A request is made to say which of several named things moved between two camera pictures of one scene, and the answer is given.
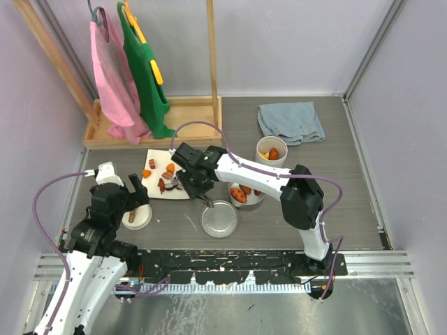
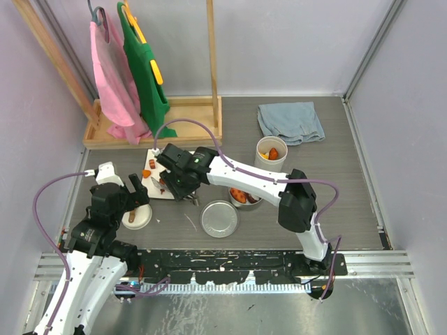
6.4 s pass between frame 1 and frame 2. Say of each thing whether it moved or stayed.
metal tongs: moved
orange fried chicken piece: stayed
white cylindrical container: stayed
